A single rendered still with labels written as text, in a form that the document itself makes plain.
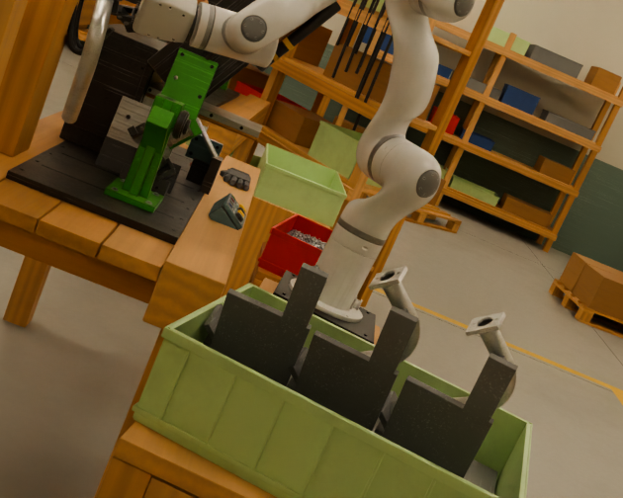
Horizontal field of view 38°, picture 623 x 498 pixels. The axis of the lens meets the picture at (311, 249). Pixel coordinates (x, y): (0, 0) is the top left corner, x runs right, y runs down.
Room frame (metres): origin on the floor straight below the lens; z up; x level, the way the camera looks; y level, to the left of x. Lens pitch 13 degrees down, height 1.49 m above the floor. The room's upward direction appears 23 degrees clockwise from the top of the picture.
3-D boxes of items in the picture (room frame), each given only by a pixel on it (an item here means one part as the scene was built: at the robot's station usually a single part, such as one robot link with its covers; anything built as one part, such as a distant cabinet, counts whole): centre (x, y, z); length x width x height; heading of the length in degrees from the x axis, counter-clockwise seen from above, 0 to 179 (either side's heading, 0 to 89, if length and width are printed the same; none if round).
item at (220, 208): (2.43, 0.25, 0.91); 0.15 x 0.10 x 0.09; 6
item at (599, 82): (11.23, -1.09, 1.12); 3.16 x 0.54 x 2.24; 93
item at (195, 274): (2.62, 0.28, 0.82); 1.50 x 0.14 x 0.15; 6
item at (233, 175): (2.96, 0.32, 0.91); 0.20 x 0.11 x 0.03; 7
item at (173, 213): (2.59, 0.56, 0.89); 1.10 x 0.42 x 0.02; 6
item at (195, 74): (2.52, 0.49, 1.17); 0.13 x 0.12 x 0.20; 6
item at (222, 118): (2.68, 0.47, 1.11); 0.39 x 0.16 x 0.03; 96
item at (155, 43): (2.68, 0.71, 1.07); 0.30 x 0.18 x 0.34; 6
